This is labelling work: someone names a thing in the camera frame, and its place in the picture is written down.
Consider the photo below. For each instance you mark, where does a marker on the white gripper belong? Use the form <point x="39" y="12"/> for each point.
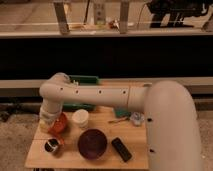
<point x="47" y="120"/>

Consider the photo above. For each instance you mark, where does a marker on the white plastic cup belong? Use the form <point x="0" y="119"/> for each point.
<point x="81" y="118"/>

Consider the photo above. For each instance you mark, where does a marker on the green sponge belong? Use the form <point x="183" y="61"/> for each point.
<point x="121" y="112"/>

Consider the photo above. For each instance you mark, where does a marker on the purple bowl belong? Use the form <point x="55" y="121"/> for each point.
<point x="92" y="144"/>

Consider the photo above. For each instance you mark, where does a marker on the black rectangular block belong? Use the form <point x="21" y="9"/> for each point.
<point x="121" y="149"/>

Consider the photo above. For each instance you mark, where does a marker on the brown utensil stick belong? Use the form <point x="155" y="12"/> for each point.
<point x="119" y="120"/>

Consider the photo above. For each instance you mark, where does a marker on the green plastic tray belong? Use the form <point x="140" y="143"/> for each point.
<point x="81" y="80"/>

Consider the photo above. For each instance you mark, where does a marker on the orange bowl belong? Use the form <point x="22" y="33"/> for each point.
<point x="62" y="118"/>

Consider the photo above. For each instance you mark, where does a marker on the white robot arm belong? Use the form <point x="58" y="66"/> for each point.
<point x="172" y="130"/>

